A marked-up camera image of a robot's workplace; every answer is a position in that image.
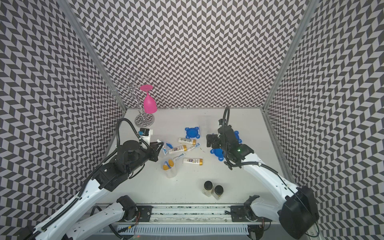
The pink plastic wine glass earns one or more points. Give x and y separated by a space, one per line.
150 105

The blue lid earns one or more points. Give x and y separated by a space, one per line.
218 153
193 133
238 137

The white tube gold cap front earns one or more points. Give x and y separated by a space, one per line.
195 161

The white tube gold cap back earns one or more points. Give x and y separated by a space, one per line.
187 141

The small toothpaste tube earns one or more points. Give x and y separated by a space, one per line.
193 147
179 156

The aluminium left corner post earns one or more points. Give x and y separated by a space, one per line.
67 10

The black cap jar right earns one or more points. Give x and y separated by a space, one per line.
218 192

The aluminium right corner post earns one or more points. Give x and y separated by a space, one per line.
309 12

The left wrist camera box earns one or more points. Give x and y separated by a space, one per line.
145 134

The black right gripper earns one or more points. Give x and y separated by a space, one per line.
214 138

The clear container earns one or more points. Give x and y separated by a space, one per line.
165 150
169 169

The black cap jar left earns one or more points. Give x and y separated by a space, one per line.
208 188

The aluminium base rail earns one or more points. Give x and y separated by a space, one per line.
175 220

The white tube gold cap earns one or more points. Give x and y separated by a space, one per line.
187 141
195 161
171 163
178 149

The black cap jar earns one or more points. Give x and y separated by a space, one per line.
208 188
218 192

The aluminium corner post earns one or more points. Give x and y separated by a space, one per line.
309 12
67 10

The small toothpaste tube front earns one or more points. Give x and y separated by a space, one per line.
179 156

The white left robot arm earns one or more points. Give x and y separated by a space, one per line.
66 223

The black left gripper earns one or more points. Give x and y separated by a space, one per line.
154 153

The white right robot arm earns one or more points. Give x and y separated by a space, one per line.
295 207

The clear container lying open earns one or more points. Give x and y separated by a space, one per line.
165 150

